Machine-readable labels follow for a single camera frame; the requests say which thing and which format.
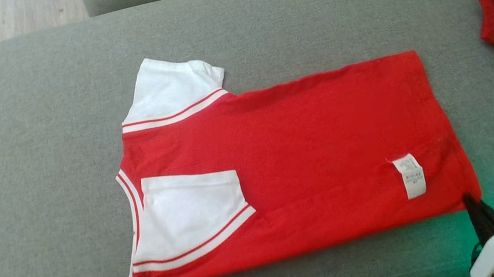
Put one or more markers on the large grey sofa seat cushion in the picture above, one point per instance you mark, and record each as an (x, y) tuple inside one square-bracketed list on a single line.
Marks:
[(49, 143)]

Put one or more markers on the red white jersey shirt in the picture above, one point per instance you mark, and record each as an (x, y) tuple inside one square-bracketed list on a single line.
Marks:
[(304, 148)]

